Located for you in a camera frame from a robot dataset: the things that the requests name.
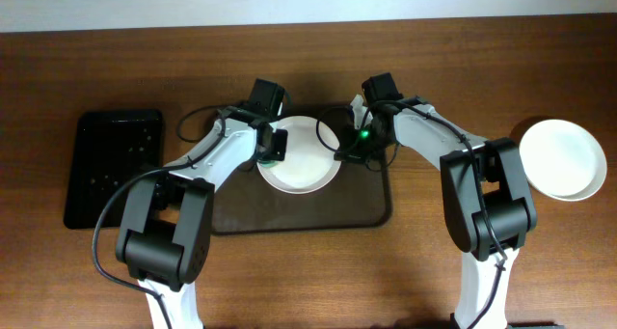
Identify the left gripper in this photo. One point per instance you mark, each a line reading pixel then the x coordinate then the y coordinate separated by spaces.
pixel 278 144

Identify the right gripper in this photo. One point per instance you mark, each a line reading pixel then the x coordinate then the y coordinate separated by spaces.
pixel 352 153

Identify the white plate top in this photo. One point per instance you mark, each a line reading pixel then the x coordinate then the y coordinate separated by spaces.
pixel 307 166

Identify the white plate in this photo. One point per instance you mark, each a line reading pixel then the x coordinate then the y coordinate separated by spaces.
pixel 557 147
pixel 307 166

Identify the green scrubbing sponge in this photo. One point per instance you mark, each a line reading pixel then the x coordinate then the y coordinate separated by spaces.
pixel 268 163

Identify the pale blue-white plate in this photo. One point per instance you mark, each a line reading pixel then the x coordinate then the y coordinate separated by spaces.
pixel 567 188

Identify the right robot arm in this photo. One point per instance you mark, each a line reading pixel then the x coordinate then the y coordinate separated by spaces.
pixel 487 204

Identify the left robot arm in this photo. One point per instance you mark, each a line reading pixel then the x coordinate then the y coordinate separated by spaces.
pixel 167 220

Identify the brown plastic serving tray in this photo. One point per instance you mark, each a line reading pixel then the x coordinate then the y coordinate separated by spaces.
pixel 357 197

